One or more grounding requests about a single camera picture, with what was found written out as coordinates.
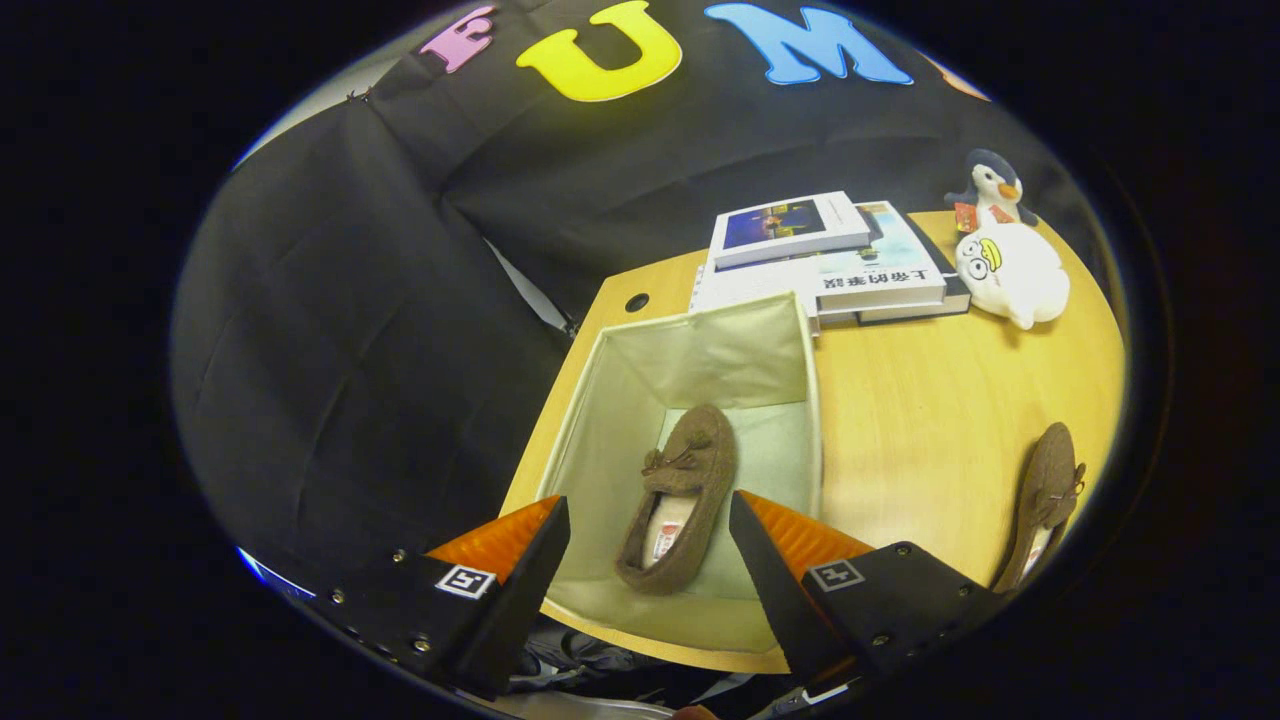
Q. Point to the large book pale blue cover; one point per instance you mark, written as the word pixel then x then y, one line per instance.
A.
pixel 885 270

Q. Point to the brown fuzzy shoe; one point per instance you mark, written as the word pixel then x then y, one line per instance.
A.
pixel 1050 470
pixel 700 450

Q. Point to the white book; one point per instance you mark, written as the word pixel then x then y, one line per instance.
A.
pixel 740 285

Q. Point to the small book blue picture cover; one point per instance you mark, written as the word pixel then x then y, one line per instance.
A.
pixel 785 225

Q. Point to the penguin plush toy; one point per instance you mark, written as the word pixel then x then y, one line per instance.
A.
pixel 992 185

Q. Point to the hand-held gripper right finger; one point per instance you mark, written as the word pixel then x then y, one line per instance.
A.
pixel 770 580

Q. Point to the white plush toy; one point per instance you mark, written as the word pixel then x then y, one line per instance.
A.
pixel 1015 280

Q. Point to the dark grey book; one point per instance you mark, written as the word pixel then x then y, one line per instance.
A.
pixel 955 290

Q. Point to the green fabric storage box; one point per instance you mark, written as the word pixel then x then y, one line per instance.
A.
pixel 700 350

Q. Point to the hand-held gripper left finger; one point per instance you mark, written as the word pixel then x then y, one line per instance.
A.
pixel 525 600

